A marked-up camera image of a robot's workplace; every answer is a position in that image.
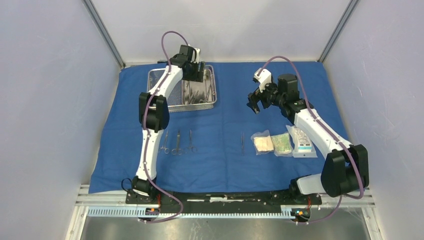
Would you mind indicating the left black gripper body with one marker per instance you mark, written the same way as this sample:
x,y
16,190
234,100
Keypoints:
x,y
193,75

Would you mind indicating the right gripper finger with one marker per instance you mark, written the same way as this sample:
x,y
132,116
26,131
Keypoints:
x,y
253,100
264,101

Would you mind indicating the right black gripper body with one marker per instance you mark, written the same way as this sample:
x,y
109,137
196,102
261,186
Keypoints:
x,y
271,90

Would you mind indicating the stainless steel instrument tray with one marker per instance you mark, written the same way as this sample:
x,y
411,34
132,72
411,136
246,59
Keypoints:
x,y
208,75

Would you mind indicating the wire mesh steel basket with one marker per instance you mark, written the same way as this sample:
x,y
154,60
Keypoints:
x,y
167,82

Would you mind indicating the steel thumb tweezers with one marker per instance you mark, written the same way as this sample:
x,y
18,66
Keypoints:
x,y
242,140

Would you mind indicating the beige gauze packet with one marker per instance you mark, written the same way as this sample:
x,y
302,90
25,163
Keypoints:
x,y
262,142

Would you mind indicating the green printed packet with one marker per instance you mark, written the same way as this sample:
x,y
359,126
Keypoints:
x,y
282,145

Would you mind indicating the blue surgical drape cloth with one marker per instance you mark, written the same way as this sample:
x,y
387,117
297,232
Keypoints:
x,y
218,164

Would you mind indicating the white blue box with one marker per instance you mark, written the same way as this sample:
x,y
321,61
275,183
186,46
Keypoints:
x,y
303,146

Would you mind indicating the steel surgical scissors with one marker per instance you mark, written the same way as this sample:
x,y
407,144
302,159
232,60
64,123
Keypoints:
x,y
177,150

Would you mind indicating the steel curved hemostat clamp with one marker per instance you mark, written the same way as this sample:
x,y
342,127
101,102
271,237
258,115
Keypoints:
x,y
164,148

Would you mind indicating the steel scalpel handle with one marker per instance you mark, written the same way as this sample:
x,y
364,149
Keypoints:
x,y
208,89

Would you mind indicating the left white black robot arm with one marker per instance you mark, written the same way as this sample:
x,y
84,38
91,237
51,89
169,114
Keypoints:
x,y
154,115

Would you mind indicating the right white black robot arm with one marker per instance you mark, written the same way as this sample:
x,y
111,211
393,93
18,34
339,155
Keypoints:
x,y
346,165

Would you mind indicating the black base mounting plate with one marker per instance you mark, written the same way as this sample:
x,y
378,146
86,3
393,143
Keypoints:
x,y
193,203

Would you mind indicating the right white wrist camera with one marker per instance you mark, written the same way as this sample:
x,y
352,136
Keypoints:
x,y
262,77

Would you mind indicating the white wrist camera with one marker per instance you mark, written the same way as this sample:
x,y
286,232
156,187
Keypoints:
x,y
262,77
196,58

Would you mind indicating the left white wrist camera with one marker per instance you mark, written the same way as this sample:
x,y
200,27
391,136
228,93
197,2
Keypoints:
x,y
196,58

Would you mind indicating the aluminium frame rail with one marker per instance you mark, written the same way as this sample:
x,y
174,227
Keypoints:
x,y
117,198

